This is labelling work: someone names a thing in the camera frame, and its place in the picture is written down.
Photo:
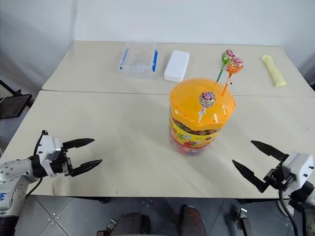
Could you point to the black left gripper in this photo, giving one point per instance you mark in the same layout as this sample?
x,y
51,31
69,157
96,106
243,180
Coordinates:
x,y
61,163

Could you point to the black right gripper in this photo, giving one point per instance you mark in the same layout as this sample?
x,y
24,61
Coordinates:
x,y
276,178

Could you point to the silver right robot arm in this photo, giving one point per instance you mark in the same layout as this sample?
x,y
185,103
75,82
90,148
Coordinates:
x,y
305,196

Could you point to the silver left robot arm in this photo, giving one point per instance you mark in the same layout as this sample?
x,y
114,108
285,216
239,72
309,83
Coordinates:
x,y
12,172

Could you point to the white stick lollipop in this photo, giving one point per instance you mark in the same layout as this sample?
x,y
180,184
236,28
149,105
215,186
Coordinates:
x,y
207,98

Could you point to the orange stick lollipop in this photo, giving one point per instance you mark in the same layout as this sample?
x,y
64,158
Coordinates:
x,y
235,65

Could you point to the green stick lollipop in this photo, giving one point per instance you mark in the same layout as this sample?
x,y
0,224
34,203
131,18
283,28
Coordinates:
x,y
227,55

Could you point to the clear candy jar colourful label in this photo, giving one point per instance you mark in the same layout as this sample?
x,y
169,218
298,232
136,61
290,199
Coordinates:
x,y
189,140

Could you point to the black stand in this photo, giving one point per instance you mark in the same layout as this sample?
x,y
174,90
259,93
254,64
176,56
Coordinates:
x,y
13,104

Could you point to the pale yellow rolled cloth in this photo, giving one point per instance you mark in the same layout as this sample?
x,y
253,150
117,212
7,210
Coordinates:
x,y
274,71

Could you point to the orange perforated jar lid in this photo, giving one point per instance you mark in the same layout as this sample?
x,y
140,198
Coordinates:
x,y
187,100

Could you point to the clear plastic box blue clasps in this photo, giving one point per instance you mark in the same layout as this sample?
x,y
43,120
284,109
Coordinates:
x,y
137,59

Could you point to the white rectangular case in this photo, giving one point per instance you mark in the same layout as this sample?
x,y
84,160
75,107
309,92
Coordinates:
x,y
177,66

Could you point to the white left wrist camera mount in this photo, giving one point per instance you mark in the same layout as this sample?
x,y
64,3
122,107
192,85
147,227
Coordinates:
x,y
49,147

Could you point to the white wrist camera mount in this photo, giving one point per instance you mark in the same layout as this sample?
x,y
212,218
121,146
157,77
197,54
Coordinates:
x,y
299,167
49,147

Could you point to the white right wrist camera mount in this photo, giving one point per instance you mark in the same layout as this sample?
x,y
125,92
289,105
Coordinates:
x,y
299,167

